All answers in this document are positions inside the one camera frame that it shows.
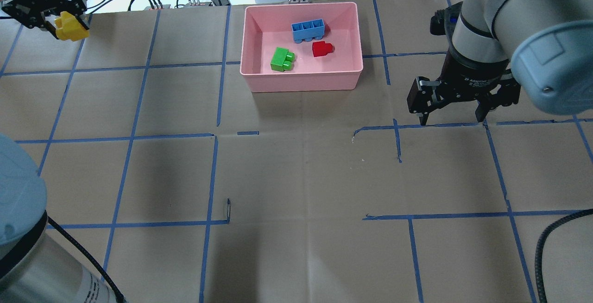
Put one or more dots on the yellow toy block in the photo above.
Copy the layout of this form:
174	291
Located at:
70	27

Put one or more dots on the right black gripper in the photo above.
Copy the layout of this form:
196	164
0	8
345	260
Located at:
475	72

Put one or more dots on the blue toy block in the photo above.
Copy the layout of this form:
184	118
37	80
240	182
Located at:
308	31

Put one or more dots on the brown paper table mat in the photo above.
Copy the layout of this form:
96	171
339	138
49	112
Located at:
189	188

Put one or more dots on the red toy block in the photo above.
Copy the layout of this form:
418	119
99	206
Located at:
322	48

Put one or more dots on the pink plastic box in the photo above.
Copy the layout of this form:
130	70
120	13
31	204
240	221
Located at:
269	26

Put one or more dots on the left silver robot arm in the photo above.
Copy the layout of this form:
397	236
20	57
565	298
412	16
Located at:
40	261

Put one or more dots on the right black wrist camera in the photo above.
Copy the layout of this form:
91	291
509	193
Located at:
444	21

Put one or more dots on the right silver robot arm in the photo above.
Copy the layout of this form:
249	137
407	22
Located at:
496	48

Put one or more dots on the green toy block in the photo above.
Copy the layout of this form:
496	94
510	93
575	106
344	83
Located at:
282	60

